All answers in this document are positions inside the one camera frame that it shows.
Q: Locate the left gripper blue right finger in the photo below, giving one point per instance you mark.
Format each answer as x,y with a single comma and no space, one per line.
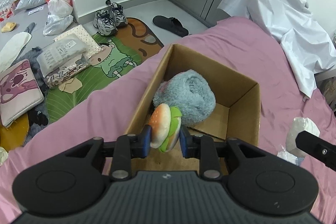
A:
196,144

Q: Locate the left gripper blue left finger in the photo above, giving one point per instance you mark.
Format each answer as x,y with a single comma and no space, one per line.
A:
134,146

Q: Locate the plush hamburger toy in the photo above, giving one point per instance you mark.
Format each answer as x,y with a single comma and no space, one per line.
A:
165,125

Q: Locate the grey fluffy plush slipper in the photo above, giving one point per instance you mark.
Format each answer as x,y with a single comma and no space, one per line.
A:
191,93

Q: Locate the brown cardboard box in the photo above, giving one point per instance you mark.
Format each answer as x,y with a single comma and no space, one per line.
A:
236,115

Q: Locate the clear bag of white beads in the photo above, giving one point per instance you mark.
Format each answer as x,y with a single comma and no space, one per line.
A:
285,155

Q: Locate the green cartoon floor mat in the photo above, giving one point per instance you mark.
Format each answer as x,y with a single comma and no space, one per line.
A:
129,48

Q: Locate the pink bed sheet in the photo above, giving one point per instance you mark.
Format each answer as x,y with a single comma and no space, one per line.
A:
237,43

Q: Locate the black slipper on floor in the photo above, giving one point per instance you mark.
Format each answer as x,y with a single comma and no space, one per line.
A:
172,25

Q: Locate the packaged fabric bundle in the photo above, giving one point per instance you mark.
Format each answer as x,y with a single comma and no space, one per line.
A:
67,56

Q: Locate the grey sneaker pair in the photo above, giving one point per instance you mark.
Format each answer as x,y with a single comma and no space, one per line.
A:
107,21

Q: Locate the white plastic shopping bag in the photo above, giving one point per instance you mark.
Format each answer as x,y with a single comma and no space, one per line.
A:
59,17

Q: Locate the white shoe insole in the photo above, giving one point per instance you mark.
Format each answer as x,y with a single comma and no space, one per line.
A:
12,49

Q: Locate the white plastic cover sheet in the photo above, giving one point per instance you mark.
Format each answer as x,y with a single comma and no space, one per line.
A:
306,44

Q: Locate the yellow slipper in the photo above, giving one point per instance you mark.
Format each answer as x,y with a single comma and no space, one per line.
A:
8,27

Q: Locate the water bottle pack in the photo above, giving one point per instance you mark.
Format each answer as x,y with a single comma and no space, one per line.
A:
7,9

